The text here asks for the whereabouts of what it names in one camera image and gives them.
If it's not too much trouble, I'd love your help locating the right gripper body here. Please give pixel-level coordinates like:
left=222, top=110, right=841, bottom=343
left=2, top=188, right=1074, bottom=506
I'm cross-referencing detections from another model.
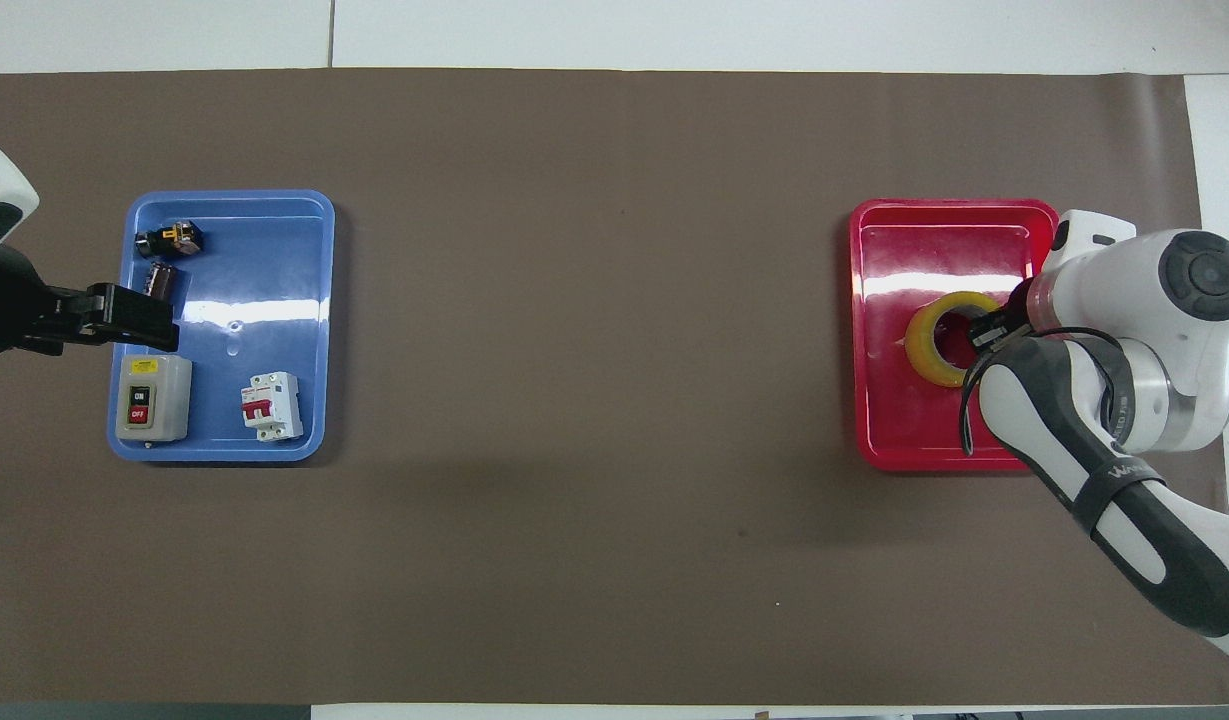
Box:
left=986, top=278, right=1041, bottom=349

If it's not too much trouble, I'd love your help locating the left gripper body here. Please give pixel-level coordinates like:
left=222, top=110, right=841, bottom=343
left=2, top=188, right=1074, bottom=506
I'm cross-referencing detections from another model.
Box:
left=0, top=245, right=89, bottom=361

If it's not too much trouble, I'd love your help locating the yellow tape roll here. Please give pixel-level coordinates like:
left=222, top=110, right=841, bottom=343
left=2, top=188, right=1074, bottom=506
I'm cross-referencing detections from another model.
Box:
left=905, top=291, right=1005, bottom=388

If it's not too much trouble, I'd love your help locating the red plastic tray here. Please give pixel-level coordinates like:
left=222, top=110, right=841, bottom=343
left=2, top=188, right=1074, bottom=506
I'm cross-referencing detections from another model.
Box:
left=849, top=198, right=1062, bottom=472

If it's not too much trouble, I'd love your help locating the small black yellow component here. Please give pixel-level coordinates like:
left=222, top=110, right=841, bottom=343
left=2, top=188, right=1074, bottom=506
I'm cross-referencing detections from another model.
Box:
left=135, top=221, right=205, bottom=258

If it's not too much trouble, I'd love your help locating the blue plastic tray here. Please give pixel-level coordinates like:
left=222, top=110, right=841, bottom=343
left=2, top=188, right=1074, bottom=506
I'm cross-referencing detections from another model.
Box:
left=107, top=189, right=336, bottom=463

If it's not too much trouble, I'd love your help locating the white circuit breaker red lever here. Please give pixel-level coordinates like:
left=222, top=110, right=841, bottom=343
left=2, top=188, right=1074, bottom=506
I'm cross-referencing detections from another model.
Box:
left=240, top=371, right=305, bottom=442

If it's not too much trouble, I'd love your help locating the black cable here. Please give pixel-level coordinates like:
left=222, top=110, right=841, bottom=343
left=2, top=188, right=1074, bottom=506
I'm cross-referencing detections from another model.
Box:
left=959, top=325, right=1137, bottom=457

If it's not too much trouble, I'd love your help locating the grey on-off switch box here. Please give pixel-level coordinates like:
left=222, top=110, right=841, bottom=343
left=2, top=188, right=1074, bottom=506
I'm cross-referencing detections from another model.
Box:
left=114, top=354, right=193, bottom=444

